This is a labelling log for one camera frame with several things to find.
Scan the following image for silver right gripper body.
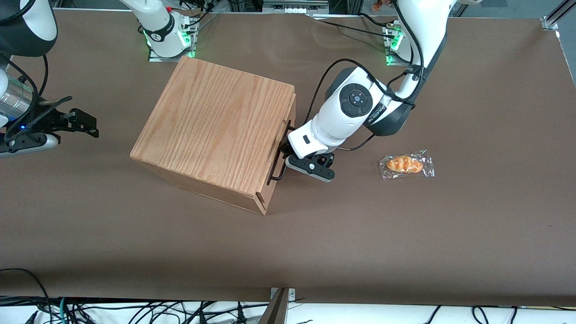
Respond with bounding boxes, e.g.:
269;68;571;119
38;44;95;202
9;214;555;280
0;72;36;129

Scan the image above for wooden drawer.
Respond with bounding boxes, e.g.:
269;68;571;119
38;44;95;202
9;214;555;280
256;92;298;202

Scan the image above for black metal drawer handle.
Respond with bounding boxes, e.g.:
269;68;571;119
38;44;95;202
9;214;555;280
266;119;297;186

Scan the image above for wooden drawer cabinet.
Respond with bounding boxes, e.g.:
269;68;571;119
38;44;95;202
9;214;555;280
130;55;296;216

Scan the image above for bread roll in plastic wrapper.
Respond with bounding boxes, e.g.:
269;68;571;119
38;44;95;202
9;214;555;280
379;150;436;181

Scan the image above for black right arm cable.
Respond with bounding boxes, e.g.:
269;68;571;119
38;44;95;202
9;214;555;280
0;54;49;135

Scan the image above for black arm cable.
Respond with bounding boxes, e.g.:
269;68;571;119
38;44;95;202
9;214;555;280
0;54;49;135
308;25;426;151

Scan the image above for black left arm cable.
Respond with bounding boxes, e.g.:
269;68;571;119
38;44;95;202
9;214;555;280
308;25;426;151

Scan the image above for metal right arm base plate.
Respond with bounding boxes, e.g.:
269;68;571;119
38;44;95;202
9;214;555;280
148;20;198;63

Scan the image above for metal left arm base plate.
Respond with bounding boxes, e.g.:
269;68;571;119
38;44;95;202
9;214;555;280
383;22;408;67

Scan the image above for long black table cable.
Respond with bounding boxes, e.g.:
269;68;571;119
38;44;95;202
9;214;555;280
310;14;388;36

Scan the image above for short black table cable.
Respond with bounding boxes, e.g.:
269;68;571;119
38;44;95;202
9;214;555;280
359;12;393;27

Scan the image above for grey metal frame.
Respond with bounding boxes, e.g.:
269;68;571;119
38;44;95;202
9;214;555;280
262;0;329;14

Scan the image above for small metal bracket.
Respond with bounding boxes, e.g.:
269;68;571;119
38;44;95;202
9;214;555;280
270;288;296;303

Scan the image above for looped black floor cable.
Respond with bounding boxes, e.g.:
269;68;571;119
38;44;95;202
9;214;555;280
0;268;51;315

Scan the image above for tangled black cables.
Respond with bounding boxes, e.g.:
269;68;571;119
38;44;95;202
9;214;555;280
0;295;270;324

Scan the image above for aluminium profile rail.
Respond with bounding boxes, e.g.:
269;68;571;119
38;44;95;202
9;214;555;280
541;0;576;31

